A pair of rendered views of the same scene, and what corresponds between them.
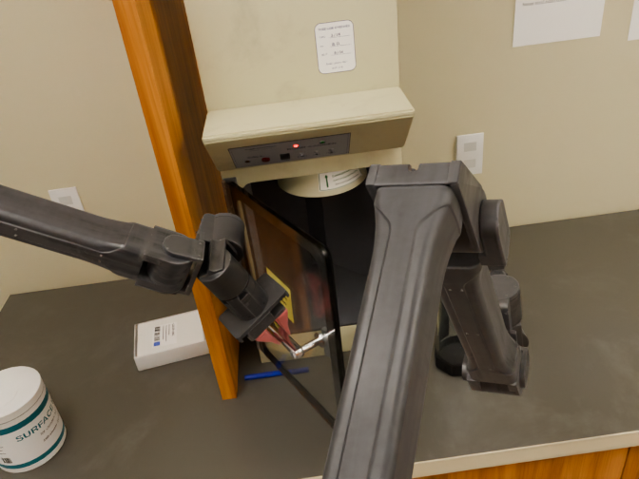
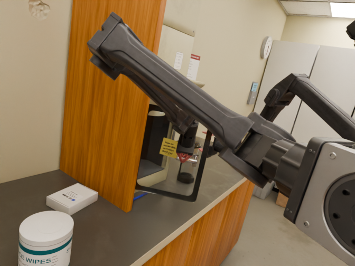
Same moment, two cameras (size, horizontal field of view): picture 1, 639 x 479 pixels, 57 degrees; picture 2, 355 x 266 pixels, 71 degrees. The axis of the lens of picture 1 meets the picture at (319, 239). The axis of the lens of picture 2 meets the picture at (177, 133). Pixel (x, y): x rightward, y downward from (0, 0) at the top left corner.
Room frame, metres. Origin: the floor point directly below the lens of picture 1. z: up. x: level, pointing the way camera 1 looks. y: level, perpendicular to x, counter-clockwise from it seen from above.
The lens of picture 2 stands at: (0.24, 0.93, 1.56)
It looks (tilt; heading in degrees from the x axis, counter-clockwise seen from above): 15 degrees down; 303
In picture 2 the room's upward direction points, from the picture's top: 12 degrees clockwise
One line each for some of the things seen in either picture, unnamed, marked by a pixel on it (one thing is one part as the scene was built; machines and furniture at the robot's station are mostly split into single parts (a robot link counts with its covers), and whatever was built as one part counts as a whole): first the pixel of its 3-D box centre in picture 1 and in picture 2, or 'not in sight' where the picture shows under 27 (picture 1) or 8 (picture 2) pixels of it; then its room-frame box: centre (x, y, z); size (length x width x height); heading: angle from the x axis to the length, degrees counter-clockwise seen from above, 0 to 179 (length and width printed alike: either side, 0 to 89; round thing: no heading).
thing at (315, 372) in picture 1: (287, 311); (170, 154); (0.79, 0.07, 1.19); 0.30 x 0.01 x 0.40; 31
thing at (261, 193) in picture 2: not in sight; (253, 179); (1.07, -2.71, 0.17); 0.60 x 0.42 x 0.33; 179
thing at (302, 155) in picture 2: not in sight; (299, 170); (0.27, 0.53, 1.45); 0.09 x 0.08 x 0.12; 64
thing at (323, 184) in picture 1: (320, 162); not in sight; (1.04, -0.02, 1.34); 0.18 x 0.18 x 0.05
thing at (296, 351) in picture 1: (295, 335); (187, 158); (0.72, 0.06, 1.20); 0.10 x 0.05 x 0.03; 31
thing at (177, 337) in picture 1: (171, 338); (73, 198); (1.03, 0.36, 0.96); 0.16 x 0.12 x 0.04; 101
